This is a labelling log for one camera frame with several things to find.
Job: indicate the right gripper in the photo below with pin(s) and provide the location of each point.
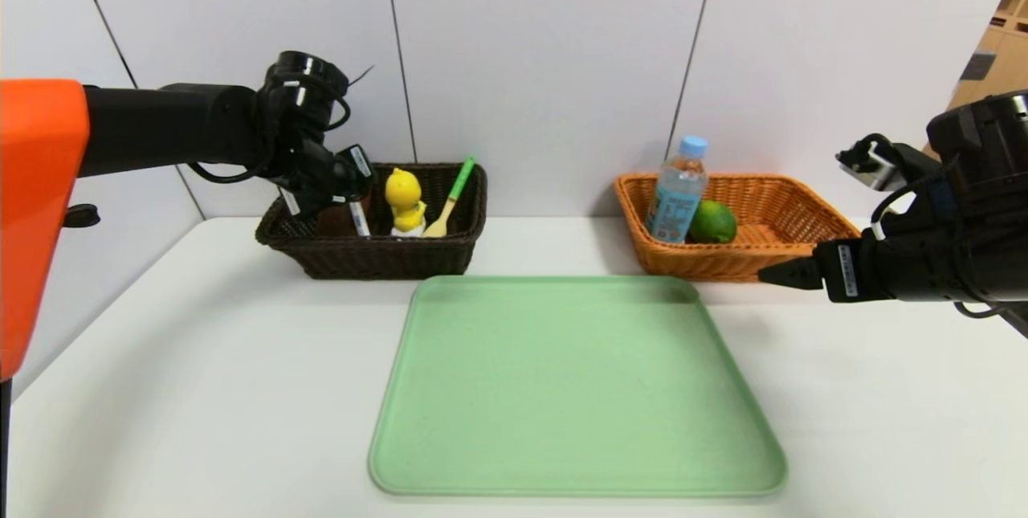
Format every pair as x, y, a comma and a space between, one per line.
845, 270

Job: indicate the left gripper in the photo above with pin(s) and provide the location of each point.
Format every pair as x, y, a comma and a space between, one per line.
324, 183

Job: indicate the blue white whiteboard marker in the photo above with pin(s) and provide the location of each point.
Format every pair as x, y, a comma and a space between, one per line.
358, 217

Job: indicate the yellow duck toy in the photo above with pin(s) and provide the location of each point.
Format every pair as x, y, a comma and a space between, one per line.
404, 193

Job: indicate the green lime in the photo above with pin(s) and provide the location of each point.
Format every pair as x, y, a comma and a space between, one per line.
715, 222

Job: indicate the clear water bottle blue cap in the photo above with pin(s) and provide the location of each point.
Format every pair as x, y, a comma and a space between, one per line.
677, 197

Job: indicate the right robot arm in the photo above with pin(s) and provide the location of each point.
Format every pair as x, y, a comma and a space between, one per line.
964, 221

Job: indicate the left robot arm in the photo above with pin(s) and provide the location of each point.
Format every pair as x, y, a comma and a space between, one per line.
48, 181

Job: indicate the orange wicker basket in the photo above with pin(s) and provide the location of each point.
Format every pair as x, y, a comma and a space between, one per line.
755, 261

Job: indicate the dark brown wicker basket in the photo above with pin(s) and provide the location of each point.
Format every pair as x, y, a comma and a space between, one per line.
385, 257

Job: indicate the light green plastic tray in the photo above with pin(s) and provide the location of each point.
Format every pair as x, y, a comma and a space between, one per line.
562, 389

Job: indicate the dark grey rectangular plate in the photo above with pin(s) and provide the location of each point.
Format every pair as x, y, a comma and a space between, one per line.
978, 66

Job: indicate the wooden cabinet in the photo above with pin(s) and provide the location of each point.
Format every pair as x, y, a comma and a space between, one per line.
1004, 44

